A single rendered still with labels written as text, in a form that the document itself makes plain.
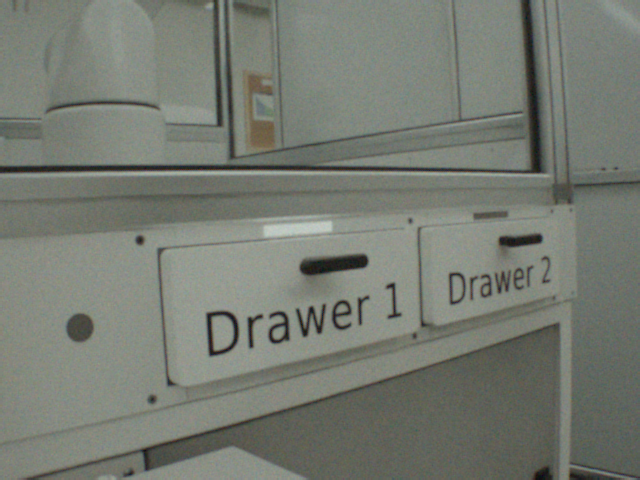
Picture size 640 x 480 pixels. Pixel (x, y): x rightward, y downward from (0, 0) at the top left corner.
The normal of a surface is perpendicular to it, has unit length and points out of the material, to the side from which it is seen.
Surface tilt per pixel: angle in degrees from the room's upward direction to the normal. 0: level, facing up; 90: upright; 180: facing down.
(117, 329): 90
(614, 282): 90
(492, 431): 90
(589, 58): 90
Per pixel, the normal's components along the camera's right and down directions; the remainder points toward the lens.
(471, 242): 0.66, 0.01
